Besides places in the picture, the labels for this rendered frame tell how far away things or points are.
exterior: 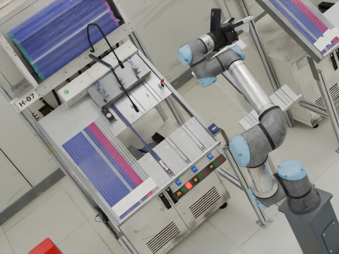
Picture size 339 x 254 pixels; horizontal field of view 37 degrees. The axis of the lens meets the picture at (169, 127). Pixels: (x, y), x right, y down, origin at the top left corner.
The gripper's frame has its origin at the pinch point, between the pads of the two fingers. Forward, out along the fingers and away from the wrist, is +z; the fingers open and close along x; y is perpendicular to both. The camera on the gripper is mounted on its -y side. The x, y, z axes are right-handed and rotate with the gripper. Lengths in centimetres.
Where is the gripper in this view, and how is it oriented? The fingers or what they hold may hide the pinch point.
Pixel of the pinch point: (243, 15)
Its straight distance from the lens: 228.3
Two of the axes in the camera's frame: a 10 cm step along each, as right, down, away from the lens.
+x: 4.5, 1.5, -8.8
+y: 4.0, 8.5, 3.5
